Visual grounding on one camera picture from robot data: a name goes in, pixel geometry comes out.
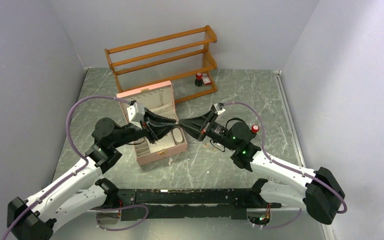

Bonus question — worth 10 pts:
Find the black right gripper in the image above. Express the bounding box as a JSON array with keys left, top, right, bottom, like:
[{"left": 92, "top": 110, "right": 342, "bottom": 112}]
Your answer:
[{"left": 178, "top": 109, "right": 237, "bottom": 151}]

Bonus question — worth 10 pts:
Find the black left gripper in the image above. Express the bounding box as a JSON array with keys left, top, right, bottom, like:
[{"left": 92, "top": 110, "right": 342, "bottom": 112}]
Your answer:
[{"left": 111, "top": 106, "right": 178, "bottom": 148}]

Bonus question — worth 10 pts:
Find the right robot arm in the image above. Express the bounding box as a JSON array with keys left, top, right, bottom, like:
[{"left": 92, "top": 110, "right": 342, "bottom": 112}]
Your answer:
[{"left": 178, "top": 109, "right": 345, "bottom": 225}]

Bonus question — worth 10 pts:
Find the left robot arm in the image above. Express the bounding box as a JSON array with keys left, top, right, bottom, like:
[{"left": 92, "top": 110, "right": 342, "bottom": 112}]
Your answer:
[{"left": 6, "top": 104, "right": 178, "bottom": 240}]

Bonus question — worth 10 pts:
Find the pink jewelry box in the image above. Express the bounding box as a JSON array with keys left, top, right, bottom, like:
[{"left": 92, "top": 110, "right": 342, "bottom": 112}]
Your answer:
[{"left": 116, "top": 81, "right": 188, "bottom": 166}]

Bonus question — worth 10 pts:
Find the cream watch pillow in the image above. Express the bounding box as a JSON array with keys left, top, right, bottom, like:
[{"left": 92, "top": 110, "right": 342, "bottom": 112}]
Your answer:
[{"left": 172, "top": 128, "right": 184, "bottom": 145}]

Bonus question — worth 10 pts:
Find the red black stamp on shelf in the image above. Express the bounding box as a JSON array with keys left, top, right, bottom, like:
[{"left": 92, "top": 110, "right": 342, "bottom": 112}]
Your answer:
[{"left": 194, "top": 72, "right": 204, "bottom": 87}]

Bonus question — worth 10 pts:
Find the red white small box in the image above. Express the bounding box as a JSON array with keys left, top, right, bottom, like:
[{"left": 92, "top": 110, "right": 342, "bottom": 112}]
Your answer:
[{"left": 201, "top": 73, "right": 211, "bottom": 86}]

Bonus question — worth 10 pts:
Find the red black stamp on table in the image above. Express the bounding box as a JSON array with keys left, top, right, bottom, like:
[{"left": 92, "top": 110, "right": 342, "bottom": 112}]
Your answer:
[{"left": 250, "top": 124, "right": 260, "bottom": 134}]

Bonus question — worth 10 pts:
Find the wooden shelf rack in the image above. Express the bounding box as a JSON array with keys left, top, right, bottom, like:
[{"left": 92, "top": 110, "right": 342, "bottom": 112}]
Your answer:
[{"left": 104, "top": 25, "right": 218, "bottom": 103}]

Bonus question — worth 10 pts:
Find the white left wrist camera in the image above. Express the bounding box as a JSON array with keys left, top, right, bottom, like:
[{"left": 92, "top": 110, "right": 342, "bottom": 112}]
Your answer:
[{"left": 127, "top": 100, "right": 146, "bottom": 124}]

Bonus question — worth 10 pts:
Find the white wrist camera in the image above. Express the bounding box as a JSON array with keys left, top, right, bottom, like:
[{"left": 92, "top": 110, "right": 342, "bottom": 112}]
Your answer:
[
  {"left": 213, "top": 102, "right": 226, "bottom": 116},
  {"left": 127, "top": 100, "right": 146, "bottom": 124}
]

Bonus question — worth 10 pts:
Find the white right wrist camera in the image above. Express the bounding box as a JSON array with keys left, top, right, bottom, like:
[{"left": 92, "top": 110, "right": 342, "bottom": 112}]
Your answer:
[{"left": 213, "top": 102, "right": 226, "bottom": 116}]

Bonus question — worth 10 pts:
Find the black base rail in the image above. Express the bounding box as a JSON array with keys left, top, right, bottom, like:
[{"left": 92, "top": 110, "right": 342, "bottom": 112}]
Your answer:
[{"left": 79, "top": 188, "right": 327, "bottom": 221}]

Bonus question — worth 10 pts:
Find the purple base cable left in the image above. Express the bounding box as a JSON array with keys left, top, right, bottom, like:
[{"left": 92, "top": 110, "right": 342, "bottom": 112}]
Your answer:
[{"left": 95, "top": 204, "right": 149, "bottom": 232}]

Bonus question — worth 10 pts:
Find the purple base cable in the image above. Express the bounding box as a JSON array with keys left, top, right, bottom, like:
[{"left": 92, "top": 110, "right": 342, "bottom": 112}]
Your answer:
[
  {"left": 95, "top": 204, "right": 149, "bottom": 232},
  {"left": 251, "top": 208, "right": 303, "bottom": 230}
]

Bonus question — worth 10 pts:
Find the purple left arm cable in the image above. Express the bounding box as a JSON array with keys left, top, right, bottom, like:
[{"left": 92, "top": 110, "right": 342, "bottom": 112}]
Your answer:
[{"left": 1, "top": 95, "right": 133, "bottom": 240}]

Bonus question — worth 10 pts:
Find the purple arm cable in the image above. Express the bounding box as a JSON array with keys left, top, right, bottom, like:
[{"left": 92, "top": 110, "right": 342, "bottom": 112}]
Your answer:
[
  {"left": 1, "top": 95, "right": 133, "bottom": 240},
  {"left": 223, "top": 101, "right": 349, "bottom": 215}
]

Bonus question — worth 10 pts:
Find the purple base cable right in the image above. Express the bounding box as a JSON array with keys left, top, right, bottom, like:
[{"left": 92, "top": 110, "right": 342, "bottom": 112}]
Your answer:
[{"left": 251, "top": 208, "right": 303, "bottom": 230}]

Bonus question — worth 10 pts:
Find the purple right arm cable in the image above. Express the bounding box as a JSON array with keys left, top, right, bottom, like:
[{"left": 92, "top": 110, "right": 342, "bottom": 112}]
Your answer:
[{"left": 223, "top": 101, "right": 349, "bottom": 215}]

